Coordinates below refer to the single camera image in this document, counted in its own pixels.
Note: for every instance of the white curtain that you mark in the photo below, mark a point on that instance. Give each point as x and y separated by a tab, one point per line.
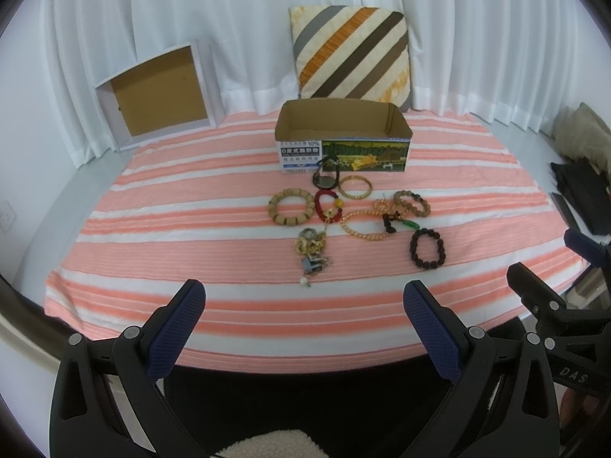
511	61

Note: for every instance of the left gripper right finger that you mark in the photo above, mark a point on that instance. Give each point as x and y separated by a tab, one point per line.
502	403

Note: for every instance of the gold chain bangle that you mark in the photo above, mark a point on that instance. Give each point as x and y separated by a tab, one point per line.
355	187

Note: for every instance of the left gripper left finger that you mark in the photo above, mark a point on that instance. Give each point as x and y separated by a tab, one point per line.
85	420

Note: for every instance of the printed cardboard box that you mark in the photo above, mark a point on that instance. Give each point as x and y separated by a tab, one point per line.
362	136

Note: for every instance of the striped throw pillow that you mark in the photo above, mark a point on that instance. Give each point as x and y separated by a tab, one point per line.
353	52

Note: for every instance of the black green charm pendant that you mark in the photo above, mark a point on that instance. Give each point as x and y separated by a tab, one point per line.
390	219

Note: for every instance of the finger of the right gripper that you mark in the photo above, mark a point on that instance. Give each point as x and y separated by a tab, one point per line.
595	253
549	305

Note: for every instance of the white open cardboard box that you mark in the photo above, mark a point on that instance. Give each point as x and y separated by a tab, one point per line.
171	93

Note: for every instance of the pink white striped blanket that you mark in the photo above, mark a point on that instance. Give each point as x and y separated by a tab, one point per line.
298	279

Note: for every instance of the gold pendant keychain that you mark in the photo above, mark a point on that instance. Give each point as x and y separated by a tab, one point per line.
310	245

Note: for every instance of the wall power outlet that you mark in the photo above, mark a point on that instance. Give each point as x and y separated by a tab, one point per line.
7	216

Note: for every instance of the black wristwatch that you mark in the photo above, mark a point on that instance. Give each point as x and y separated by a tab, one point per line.
327	174

